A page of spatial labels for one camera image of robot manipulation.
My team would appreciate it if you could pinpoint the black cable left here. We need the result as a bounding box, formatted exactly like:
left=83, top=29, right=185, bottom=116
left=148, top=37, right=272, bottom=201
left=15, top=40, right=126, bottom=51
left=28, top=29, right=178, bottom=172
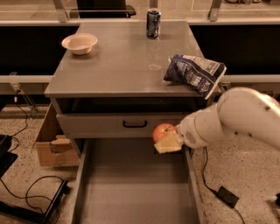
left=0, top=90, right=65, bottom=224

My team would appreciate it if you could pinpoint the blue soda can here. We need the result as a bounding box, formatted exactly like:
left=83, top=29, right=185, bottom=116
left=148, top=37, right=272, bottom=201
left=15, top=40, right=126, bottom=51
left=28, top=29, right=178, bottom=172
left=146, top=8, right=161, bottom=39

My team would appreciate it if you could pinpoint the blue chip bag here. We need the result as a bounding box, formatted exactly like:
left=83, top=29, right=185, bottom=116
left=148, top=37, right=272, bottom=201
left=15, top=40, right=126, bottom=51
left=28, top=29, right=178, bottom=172
left=164, top=54, right=227, bottom=100

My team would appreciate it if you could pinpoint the black stand base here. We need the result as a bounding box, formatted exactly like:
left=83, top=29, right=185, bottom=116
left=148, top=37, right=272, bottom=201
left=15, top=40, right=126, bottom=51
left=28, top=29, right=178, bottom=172
left=0, top=134, right=72, bottom=224

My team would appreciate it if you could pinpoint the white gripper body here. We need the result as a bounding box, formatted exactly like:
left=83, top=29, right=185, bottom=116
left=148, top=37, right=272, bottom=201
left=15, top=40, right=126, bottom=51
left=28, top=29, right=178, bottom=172
left=176, top=111, right=208, bottom=149

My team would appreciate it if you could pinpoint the cardboard box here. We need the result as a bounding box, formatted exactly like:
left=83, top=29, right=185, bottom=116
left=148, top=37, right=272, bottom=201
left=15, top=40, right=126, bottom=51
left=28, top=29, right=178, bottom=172
left=35, top=104, right=79, bottom=167

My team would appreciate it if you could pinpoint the white paper bowl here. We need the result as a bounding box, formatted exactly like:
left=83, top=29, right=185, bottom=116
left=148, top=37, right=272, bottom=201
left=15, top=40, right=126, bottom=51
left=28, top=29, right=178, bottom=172
left=61, top=33, right=97, bottom=55

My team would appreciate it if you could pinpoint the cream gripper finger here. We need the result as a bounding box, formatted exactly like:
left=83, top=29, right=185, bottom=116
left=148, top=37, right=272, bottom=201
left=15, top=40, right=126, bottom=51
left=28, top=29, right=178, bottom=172
left=154, top=133, right=184, bottom=154

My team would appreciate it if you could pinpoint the grey drawer with black handle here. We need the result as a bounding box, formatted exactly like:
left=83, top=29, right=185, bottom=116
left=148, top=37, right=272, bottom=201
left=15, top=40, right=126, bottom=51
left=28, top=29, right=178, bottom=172
left=57, top=113, right=188, bottom=138

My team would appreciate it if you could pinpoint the grey drawer cabinet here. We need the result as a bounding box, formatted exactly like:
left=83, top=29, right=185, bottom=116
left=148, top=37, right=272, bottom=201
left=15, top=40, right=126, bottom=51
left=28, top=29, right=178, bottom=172
left=45, top=19, right=211, bottom=152

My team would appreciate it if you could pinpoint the open grey lower drawer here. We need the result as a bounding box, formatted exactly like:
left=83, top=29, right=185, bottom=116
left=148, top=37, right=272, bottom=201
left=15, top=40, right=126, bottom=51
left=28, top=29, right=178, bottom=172
left=70, top=138, right=206, bottom=224

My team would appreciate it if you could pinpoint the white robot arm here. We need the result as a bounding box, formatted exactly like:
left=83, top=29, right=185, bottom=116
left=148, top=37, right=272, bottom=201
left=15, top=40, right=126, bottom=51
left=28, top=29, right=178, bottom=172
left=153, top=87, right=280, bottom=154

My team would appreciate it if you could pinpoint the black power cable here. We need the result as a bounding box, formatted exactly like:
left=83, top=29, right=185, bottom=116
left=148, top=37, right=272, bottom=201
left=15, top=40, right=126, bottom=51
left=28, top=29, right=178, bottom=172
left=202, top=145, right=247, bottom=224

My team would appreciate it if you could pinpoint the red apple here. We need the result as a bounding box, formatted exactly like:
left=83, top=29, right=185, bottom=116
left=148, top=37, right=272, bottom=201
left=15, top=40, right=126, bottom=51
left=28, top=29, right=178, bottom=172
left=152, top=123, right=176, bottom=143

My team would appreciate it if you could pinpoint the black power adapter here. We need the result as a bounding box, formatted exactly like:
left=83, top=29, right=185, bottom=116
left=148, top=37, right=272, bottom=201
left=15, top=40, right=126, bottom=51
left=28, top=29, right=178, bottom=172
left=217, top=186, right=239, bottom=208

